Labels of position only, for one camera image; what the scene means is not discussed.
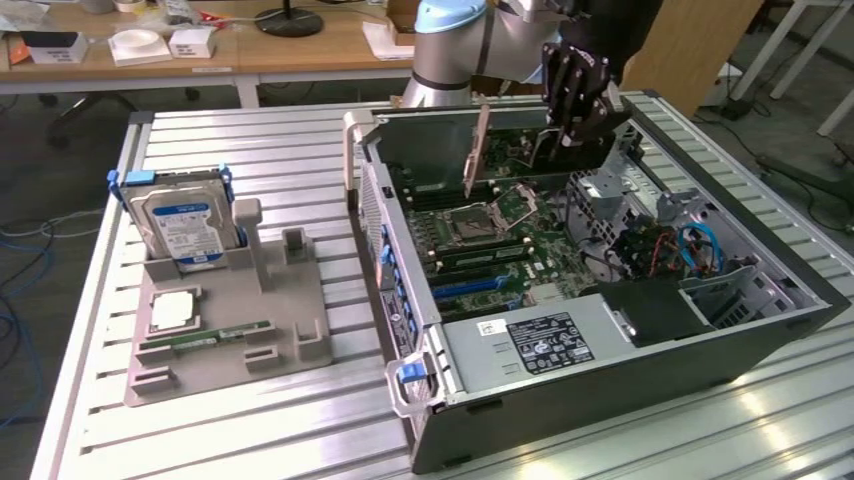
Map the hard disk in blue caddy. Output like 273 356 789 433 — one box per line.
106 164 237 274

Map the wooden desk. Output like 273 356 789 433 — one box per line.
0 0 602 109

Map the metal drive cage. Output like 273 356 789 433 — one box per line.
566 147 669 261

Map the open black PC case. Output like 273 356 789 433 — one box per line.
343 97 836 476

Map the metal disk bay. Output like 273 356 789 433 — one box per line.
680 264 796 331

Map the small white labelled box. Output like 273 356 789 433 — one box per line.
167 27 219 60

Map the installed black RAM stick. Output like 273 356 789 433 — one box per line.
437 244 529 271

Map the black lamp base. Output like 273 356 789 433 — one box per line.
255 0 326 37

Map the red wire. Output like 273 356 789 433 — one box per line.
657 232 689 274

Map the silver CPU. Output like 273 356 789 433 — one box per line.
147 292 202 331

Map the graphics card with metal bracket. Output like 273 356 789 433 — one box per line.
462 94 619 199

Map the black chair base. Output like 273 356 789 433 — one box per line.
39 92 142 149

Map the white round tape dispenser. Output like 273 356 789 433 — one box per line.
107 28 174 67

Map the grey parts rack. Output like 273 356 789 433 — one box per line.
123 197 335 409

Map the green RAM stick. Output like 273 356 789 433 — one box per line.
139 321 275 351

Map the blue floor cable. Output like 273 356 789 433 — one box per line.
0 239 55 426

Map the blue wire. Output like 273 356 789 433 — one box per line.
677 224 729 276

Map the wooden cabinet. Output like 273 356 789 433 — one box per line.
619 0 766 119

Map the grey power supply unit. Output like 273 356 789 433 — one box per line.
439 294 636 394

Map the CPU socket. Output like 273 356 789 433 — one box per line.
446 204 502 241

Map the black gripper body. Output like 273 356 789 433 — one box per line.
559 0 669 86

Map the open cardboard box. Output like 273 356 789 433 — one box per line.
363 0 419 61

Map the green motherboard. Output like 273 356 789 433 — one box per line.
399 174 602 321

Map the white labelled box black lid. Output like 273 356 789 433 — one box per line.
19 30 90 65

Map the metal socket cover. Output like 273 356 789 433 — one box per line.
490 183 542 221

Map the white table frame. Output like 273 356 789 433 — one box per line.
730 0 854 136

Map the blue expansion slot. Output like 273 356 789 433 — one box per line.
430 277 506 301

